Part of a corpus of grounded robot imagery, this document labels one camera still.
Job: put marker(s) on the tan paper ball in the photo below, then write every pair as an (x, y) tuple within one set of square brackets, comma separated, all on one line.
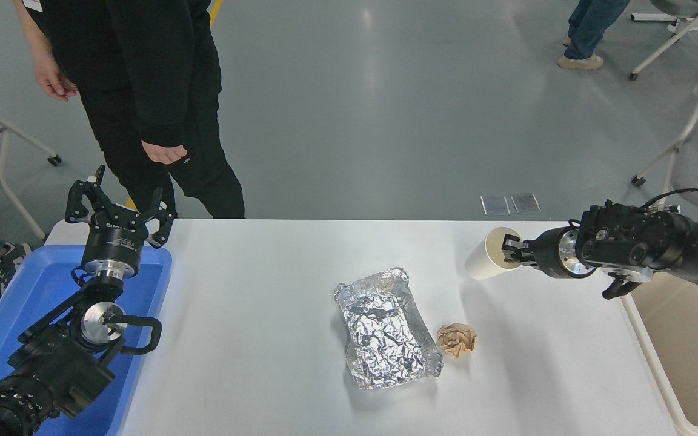
[(457, 340)]

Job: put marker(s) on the standing person's right hand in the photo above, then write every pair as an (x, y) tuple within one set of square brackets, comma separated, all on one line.
[(55, 82)]

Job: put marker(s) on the large pale bin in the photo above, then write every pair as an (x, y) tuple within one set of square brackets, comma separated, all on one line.
[(688, 351)]

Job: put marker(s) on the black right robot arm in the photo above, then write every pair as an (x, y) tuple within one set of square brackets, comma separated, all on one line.
[(658, 242)]

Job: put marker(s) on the standing person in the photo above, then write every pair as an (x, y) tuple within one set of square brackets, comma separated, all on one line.
[(143, 72)]

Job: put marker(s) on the white-framed chair with wheels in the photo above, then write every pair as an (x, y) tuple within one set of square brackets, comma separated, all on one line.
[(664, 45)]

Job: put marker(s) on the walking person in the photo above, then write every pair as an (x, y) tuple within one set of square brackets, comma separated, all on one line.
[(591, 27)]

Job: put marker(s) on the blue plastic tray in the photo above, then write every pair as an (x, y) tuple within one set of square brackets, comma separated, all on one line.
[(28, 284)]

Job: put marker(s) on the white paper cup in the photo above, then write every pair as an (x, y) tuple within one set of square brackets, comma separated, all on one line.
[(482, 260)]

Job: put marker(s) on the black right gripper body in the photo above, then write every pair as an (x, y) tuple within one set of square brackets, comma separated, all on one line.
[(546, 253)]

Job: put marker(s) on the standing person's right forearm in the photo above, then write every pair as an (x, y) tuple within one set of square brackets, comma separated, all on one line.
[(26, 27)]

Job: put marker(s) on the standing person's left hand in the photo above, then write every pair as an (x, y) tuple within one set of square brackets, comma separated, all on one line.
[(164, 152)]

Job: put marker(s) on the crumpled silver foil tray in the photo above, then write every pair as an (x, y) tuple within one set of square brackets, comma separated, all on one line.
[(385, 333)]

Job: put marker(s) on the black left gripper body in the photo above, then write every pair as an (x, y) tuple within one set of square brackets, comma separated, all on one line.
[(116, 245)]

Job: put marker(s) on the clear floor plate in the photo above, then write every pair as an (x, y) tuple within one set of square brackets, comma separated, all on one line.
[(495, 205), (526, 203)]

